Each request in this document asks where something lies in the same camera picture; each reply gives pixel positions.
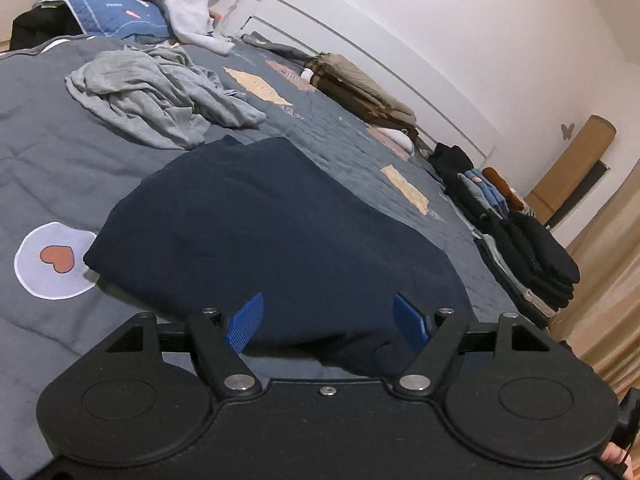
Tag crumpled grey t-shirt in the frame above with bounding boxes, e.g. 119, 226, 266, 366
65, 44, 267, 151

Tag navy t-shirt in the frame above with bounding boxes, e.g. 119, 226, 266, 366
82, 135, 473, 378

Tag black folded jacket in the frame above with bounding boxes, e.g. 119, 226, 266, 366
431, 142, 476, 186

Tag brown folded sweater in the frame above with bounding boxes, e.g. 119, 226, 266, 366
482, 166, 526, 211

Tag brown cardboard roll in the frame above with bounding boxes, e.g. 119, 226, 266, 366
522, 115, 617, 221

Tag beige curtain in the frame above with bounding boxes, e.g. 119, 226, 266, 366
547, 180, 640, 401

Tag folded blue jeans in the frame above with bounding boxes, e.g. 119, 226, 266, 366
457, 170, 506, 216

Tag white headboard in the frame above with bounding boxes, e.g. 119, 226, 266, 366
220, 0, 501, 161

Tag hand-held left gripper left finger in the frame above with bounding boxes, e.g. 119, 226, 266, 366
107, 292, 266, 401

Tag black folded pants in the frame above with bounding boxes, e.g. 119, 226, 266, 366
445, 175, 506, 226

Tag person's right hand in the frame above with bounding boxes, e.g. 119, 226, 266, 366
600, 444, 628, 472

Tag blue quilted pillow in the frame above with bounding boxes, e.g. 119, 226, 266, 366
37, 0, 173, 43

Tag stack of folded dark clothes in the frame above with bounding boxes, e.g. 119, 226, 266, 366
474, 212, 581, 326

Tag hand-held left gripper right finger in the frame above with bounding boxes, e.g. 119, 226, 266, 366
393, 293, 553, 401

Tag grey quilted bedspread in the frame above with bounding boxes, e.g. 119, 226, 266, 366
0, 35, 551, 480

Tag light grey hoodie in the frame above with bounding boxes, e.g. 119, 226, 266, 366
89, 0, 235, 56

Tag black cloth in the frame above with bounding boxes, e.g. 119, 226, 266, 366
10, 2, 81, 52

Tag dark grey cloth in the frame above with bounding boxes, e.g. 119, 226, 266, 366
241, 32, 313, 63

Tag black framed board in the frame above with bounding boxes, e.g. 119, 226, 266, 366
547, 160, 611, 231

